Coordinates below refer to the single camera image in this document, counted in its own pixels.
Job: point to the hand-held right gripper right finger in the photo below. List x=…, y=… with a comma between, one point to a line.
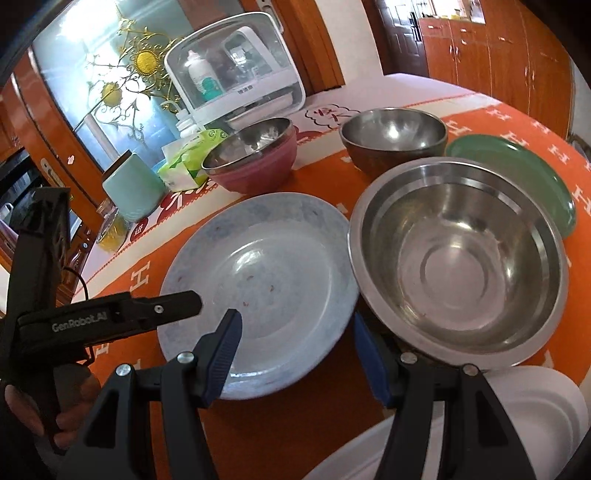
x=369, y=360

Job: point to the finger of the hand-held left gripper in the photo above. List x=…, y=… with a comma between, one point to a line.
x=166, y=308

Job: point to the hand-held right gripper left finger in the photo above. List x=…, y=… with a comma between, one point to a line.
x=226, y=346

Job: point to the light blue plate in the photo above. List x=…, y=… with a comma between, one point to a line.
x=277, y=277

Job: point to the large steel bowl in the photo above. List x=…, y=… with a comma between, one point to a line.
x=461, y=267

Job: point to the pink bowl steel interior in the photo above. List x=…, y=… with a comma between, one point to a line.
x=258, y=175

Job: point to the brown bowl steel interior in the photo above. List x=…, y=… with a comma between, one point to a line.
x=369, y=157

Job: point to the green plate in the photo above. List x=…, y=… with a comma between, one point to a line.
x=517, y=161

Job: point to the person's left hand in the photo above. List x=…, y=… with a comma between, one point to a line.
x=76, y=397

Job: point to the glass jar yellow contents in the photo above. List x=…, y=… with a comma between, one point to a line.
x=111, y=235

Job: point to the orange patterned tablecloth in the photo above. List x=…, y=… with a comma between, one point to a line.
x=286, y=424

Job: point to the mint green lidded canister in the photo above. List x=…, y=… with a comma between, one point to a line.
x=134, y=189

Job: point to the green tissue pack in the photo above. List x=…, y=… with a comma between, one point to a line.
x=184, y=161

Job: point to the white plate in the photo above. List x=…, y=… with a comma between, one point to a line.
x=545, y=415

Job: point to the small white bottle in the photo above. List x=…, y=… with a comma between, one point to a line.
x=190, y=124

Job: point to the frosted glass door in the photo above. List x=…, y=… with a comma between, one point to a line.
x=69, y=69

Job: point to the white bottle teal label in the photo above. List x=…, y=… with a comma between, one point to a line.
x=203, y=78

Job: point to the gold floral door ornament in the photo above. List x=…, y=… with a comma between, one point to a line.
x=145, y=59

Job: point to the white countertop storage cabinet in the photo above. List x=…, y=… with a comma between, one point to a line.
x=277, y=92

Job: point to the white red printed table mat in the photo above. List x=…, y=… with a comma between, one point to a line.
x=332, y=115

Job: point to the clear plastic container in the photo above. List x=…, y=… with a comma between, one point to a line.
x=249, y=60

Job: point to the orange wooden cabinets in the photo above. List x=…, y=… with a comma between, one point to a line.
x=485, y=60

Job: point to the dark wooden door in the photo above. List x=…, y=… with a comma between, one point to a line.
x=397, y=32

